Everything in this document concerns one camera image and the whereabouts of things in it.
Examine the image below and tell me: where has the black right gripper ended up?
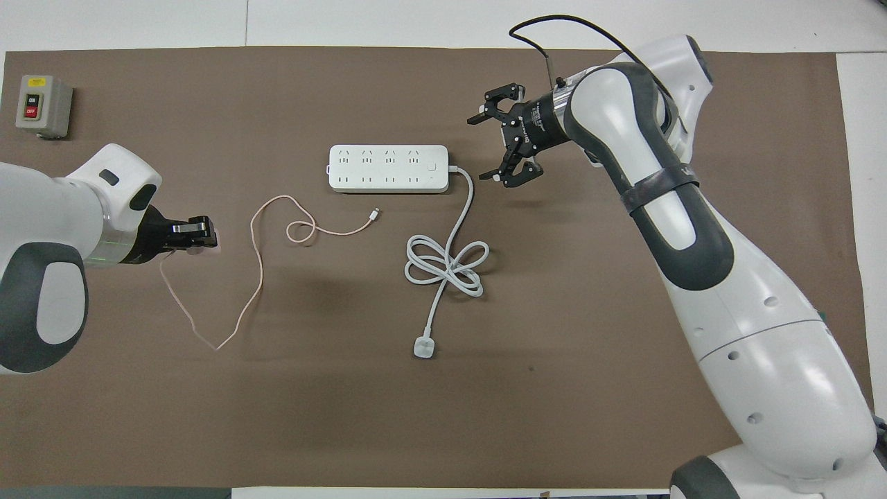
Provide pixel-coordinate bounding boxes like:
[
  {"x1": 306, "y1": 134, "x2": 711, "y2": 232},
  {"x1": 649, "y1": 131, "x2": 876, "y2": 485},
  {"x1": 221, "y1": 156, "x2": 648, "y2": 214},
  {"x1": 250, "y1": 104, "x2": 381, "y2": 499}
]
[{"x1": 467, "y1": 82, "x2": 572, "y2": 189}]

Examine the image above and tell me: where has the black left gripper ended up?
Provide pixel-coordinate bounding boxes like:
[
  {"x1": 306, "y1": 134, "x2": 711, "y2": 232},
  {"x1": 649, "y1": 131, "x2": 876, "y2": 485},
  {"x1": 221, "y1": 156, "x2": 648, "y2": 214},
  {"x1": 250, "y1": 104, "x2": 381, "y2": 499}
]
[{"x1": 121, "y1": 205, "x2": 218, "y2": 266}]

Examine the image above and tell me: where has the white power strip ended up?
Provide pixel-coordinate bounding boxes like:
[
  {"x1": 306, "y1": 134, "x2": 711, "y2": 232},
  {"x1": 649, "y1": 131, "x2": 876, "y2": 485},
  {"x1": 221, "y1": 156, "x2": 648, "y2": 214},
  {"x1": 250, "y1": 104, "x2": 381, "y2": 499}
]
[{"x1": 326, "y1": 144, "x2": 449, "y2": 194}]

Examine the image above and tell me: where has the pink charging cable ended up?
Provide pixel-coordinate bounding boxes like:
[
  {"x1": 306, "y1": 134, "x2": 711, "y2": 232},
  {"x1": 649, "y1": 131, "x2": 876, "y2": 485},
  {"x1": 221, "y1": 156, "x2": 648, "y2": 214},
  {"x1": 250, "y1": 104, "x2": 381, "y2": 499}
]
[{"x1": 159, "y1": 195, "x2": 381, "y2": 351}]

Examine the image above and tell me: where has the brown table mat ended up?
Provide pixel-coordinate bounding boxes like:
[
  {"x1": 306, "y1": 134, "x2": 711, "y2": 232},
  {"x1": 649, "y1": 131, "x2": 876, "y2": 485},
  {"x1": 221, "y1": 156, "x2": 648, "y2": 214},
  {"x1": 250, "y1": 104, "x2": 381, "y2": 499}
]
[{"x1": 0, "y1": 46, "x2": 875, "y2": 489}]

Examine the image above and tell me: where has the grey on-off switch box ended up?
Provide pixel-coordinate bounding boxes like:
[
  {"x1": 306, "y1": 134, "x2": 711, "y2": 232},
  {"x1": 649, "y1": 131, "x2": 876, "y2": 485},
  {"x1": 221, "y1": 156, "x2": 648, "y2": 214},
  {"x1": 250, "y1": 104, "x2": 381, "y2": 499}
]
[{"x1": 15, "y1": 74, "x2": 74, "y2": 141}]

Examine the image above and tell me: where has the white power cord with plug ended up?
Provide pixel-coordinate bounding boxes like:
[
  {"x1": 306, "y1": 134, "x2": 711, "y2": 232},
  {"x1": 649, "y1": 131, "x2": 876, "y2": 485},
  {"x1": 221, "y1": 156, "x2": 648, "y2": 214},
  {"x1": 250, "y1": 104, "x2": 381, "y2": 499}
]
[{"x1": 405, "y1": 165, "x2": 491, "y2": 360}]

